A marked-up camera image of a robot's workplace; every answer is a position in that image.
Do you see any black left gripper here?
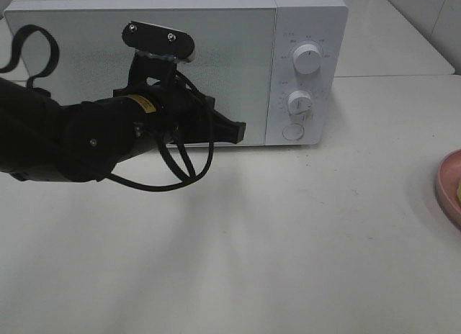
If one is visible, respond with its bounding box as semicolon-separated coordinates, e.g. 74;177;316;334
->
113;50;246;144

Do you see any round door release button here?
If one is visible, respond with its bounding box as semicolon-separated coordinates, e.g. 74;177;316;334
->
282;123;305;141

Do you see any white timer knob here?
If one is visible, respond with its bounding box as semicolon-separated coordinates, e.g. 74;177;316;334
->
287;90;313;116

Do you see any white microwave door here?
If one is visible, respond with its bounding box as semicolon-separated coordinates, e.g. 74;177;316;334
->
6;9;275;145

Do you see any pink round plate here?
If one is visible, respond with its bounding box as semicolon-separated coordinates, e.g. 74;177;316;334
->
435;150;460;230

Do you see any sandwich with white bread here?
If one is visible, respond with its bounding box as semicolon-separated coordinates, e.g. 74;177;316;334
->
456;180;461;207

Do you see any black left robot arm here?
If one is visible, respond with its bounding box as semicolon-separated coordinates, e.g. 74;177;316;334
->
1;55;246;191

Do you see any white microwave oven body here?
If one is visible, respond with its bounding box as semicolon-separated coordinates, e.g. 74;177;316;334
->
4;0;348;145

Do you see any white upper power knob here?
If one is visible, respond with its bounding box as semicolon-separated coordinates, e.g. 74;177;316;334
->
292;41;323;75

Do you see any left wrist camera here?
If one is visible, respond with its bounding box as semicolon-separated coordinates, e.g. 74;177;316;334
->
122;21;195;63

